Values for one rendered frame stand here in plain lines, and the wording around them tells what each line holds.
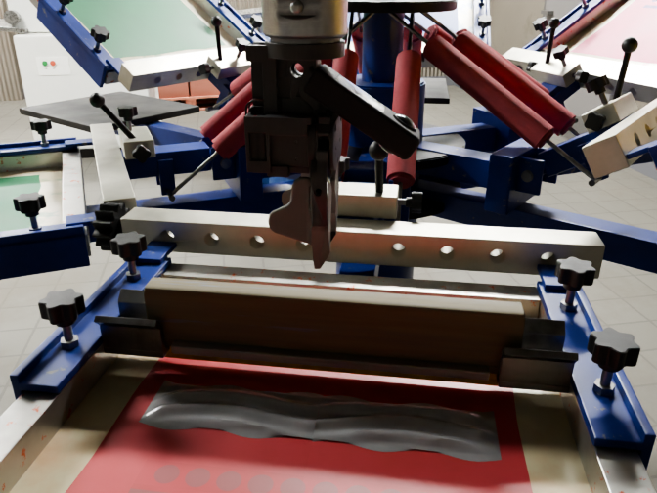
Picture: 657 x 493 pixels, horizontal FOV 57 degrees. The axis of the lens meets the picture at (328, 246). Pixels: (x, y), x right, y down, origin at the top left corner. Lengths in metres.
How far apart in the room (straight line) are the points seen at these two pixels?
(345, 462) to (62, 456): 0.27
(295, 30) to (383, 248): 0.41
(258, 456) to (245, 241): 0.37
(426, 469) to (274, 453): 0.14
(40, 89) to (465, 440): 4.80
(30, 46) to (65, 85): 0.34
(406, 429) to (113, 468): 0.28
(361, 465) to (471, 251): 0.37
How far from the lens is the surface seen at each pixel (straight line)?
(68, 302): 0.69
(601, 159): 0.95
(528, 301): 0.82
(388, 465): 0.60
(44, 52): 5.14
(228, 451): 0.62
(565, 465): 0.64
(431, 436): 0.62
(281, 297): 0.64
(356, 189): 0.91
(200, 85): 6.84
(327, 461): 0.60
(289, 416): 0.64
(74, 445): 0.66
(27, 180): 1.49
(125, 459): 0.63
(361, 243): 0.85
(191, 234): 0.91
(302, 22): 0.53
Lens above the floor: 1.37
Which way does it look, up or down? 24 degrees down
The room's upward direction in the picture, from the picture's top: straight up
